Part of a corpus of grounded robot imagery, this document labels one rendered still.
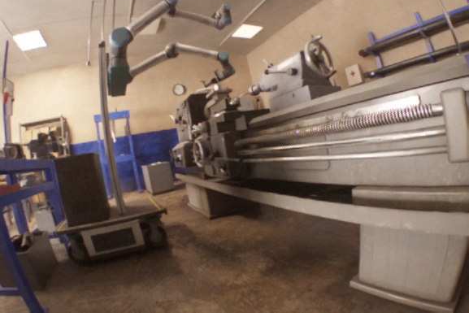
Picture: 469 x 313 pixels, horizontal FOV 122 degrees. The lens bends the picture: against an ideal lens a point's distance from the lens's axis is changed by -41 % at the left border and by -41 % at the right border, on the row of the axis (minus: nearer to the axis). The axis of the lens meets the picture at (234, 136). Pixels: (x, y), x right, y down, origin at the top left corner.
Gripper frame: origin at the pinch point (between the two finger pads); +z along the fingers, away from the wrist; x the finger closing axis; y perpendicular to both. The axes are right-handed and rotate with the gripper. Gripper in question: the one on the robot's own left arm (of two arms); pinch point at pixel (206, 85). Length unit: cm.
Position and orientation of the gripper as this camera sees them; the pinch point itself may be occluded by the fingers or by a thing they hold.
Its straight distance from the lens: 232.9
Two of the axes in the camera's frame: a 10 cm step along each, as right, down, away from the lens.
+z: -8.5, 4.6, 2.5
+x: 1.6, -2.3, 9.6
